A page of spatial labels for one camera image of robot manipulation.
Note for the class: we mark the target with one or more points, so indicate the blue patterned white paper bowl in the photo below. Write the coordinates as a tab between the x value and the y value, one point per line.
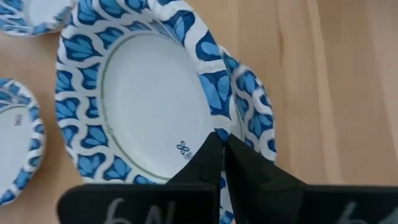
37	15
12	146
155	102
258	115

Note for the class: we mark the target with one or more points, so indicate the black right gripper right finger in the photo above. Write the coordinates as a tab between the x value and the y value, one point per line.
258	186

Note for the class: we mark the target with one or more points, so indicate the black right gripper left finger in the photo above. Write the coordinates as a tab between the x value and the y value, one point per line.
205	161

